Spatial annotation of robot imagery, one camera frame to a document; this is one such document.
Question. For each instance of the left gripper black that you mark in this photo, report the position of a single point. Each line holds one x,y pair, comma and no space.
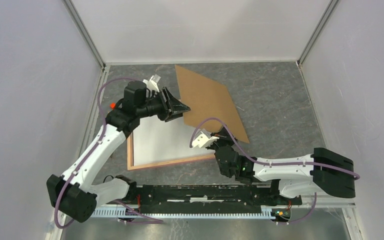
172,108

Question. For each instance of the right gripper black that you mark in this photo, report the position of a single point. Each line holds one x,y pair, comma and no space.
224,135

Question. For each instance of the brown cardboard backing board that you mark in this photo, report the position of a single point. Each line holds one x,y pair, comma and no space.
208,98

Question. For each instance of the blue sea photo print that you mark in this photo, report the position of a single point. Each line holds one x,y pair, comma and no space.
158,141

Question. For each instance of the pink wooden picture frame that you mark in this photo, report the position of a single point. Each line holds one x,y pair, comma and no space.
133,166

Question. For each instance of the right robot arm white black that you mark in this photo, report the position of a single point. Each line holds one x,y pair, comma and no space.
321,171

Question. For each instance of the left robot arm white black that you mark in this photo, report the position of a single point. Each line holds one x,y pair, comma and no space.
137,102

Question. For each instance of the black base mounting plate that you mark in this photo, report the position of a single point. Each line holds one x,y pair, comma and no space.
205,199

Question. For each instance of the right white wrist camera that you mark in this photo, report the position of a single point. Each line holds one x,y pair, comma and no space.
203,139

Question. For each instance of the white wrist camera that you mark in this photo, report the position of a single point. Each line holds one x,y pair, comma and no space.
152,83
203,139

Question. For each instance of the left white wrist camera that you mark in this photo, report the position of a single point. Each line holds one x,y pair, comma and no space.
152,83

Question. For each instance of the white slotted cable duct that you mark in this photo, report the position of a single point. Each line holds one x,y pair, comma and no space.
120,212

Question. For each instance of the aluminium rail frame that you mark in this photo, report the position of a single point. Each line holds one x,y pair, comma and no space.
67,196

